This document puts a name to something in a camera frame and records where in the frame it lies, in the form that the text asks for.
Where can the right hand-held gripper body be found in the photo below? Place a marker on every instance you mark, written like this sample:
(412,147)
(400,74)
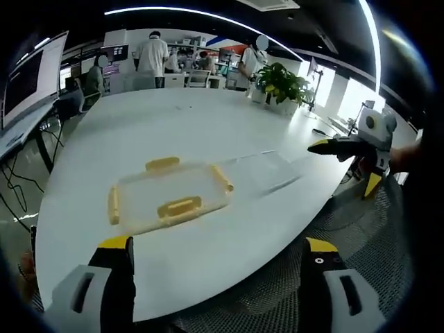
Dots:
(376,130)

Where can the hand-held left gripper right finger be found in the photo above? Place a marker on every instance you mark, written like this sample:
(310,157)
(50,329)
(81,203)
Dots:
(343,295)

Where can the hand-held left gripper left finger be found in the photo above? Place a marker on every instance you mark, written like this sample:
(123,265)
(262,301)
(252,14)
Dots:
(81,288)

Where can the clear lid with yellow buckles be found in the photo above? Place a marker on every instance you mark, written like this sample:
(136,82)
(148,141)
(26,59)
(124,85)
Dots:
(166,194)

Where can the black pen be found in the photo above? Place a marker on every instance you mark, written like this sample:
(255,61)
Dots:
(320,132)

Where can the metal monitor stand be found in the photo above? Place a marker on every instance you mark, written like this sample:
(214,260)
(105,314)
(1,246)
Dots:
(315,85)

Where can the green potted plant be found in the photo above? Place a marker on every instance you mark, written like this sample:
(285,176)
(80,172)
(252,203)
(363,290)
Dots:
(281,85)

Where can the ceiling light strip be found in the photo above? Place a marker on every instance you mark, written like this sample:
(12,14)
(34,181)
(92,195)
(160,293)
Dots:
(208,19)
(373,38)

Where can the white chair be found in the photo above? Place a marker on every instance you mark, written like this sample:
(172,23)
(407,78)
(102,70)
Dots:
(199,78)

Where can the grey side desk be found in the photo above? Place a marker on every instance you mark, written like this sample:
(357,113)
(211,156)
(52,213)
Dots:
(21,133)

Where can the grey office chair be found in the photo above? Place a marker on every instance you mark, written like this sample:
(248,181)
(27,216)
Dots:
(81,95)

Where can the large computer monitor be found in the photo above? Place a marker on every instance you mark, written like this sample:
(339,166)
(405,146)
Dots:
(29,83)

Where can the dark wall screen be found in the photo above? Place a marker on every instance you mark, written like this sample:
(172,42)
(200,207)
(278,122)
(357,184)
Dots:
(116,59)

